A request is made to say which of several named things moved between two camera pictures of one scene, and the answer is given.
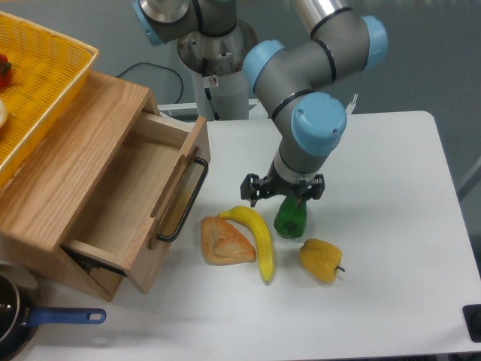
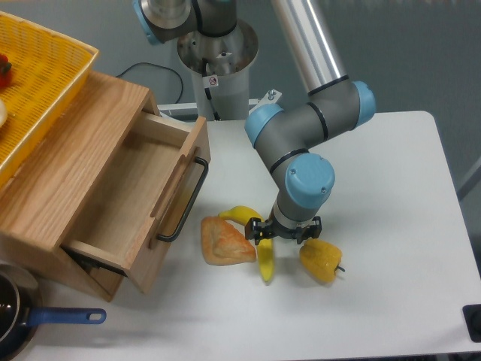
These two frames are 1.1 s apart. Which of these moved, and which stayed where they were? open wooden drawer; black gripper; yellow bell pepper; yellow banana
Moved: black gripper
Stayed: yellow banana; open wooden drawer; yellow bell pepper
